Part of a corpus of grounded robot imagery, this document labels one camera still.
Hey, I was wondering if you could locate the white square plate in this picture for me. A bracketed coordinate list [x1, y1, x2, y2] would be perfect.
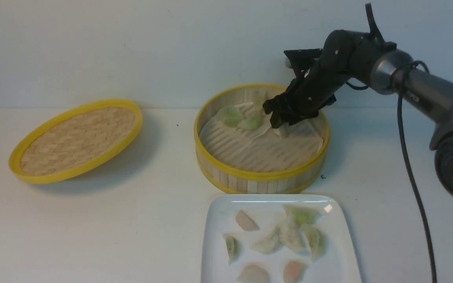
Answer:
[200, 195, 363, 283]

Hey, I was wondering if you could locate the pale steamed dumpling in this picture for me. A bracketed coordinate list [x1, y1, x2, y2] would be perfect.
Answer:
[253, 90, 268, 111]

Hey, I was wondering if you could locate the white steamer liner cloth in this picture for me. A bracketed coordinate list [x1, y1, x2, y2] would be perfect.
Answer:
[199, 115, 324, 173]

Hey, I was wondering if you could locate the black cable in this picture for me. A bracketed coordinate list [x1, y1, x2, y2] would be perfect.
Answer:
[390, 60, 437, 283]

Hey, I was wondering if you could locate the bamboo steamer basket yellow rim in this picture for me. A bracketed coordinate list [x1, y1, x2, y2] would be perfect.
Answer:
[194, 84, 330, 194]

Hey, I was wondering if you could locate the white dumpling on plate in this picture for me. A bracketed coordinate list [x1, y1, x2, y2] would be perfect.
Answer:
[250, 226, 282, 254]
[278, 215, 304, 252]
[237, 264, 270, 283]

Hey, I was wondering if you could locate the white steamed dumpling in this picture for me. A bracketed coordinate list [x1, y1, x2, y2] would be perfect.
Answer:
[273, 123, 289, 138]

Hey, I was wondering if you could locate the green steamed dumpling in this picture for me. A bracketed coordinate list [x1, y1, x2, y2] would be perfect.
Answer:
[216, 105, 244, 128]
[223, 233, 240, 265]
[237, 113, 263, 131]

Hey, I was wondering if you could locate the orange dumpling on plate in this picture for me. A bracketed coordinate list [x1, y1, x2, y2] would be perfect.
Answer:
[282, 260, 308, 283]

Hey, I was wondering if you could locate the pink dumpling on plate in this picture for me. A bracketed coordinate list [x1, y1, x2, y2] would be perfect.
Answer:
[235, 209, 260, 232]

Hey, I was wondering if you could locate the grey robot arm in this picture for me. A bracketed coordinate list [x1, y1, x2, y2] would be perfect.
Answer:
[263, 3, 453, 196]

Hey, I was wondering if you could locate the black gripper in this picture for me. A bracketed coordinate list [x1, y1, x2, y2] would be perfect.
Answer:
[263, 48, 350, 129]

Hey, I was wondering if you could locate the bamboo steamer lid yellow rim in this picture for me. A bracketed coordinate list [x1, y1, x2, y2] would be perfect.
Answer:
[8, 99, 143, 184]

